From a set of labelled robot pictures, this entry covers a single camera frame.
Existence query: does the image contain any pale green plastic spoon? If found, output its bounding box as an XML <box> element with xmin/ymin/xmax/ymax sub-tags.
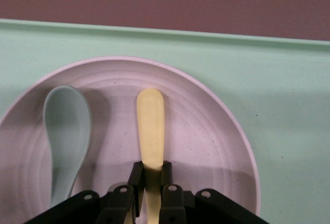
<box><xmin>42</xmin><ymin>85</ymin><xmax>93</xmax><ymax>208</ymax></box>

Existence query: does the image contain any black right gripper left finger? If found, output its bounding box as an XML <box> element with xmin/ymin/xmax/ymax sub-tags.
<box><xmin>24</xmin><ymin>161</ymin><xmax>145</xmax><ymax>224</ymax></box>

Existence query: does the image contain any white round ridged plate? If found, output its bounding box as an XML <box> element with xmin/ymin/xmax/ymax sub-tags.
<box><xmin>0</xmin><ymin>56</ymin><xmax>261</xmax><ymax>224</ymax></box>

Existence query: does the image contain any mint green rectangular tray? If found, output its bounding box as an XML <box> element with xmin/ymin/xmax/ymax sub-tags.
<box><xmin>0</xmin><ymin>18</ymin><xmax>330</xmax><ymax>224</ymax></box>

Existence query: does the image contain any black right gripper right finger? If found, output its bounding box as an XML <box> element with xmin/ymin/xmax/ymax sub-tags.
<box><xmin>158</xmin><ymin>162</ymin><xmax>271</xmax><ymax>224</ymax></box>

